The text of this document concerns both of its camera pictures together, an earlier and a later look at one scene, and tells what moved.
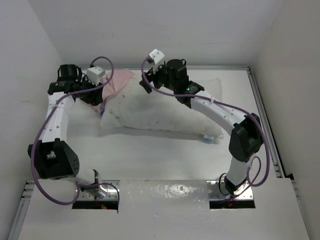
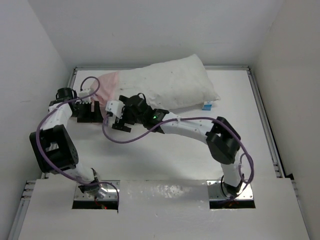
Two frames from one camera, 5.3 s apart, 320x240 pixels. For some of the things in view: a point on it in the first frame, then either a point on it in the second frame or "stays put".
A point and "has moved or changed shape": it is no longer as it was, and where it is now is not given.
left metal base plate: [110, 189] stays put
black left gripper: [95, 98] to [94, 116]
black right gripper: [151, 76] to [120, 123]
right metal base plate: [217, 191] stays put
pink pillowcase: [119, 78] has moved or changed shape
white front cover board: [163, 210] stays put
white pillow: [132, 106] has moved or changed shape
